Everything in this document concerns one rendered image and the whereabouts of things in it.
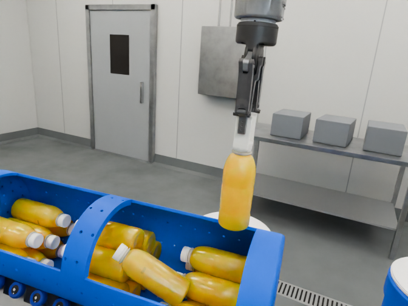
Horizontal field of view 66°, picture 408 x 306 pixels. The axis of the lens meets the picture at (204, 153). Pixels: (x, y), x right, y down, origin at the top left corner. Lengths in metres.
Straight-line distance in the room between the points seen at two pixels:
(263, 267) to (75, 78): 5.22
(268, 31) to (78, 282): 0.66
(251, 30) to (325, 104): 3.27
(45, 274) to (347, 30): 3.50
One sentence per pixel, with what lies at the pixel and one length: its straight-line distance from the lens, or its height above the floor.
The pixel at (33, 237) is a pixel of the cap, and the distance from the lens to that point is 0.98.
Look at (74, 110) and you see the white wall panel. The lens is 5.78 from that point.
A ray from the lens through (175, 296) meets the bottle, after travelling 0.77.
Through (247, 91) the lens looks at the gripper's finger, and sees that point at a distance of 0.56.
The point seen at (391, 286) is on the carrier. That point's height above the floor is 1.01.
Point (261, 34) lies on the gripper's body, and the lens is 0.58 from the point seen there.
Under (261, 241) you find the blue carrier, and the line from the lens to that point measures 0.70.
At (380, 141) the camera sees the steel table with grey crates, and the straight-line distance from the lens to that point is 3.10.
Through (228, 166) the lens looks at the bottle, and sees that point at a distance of 0.63.
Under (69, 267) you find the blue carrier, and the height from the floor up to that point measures 1.13.
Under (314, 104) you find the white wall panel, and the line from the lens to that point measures 3.83.
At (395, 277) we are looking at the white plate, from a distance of 1.11.
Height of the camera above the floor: 1.60
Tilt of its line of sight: 17 degrees down
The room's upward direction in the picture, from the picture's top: 4 degrees clockwise
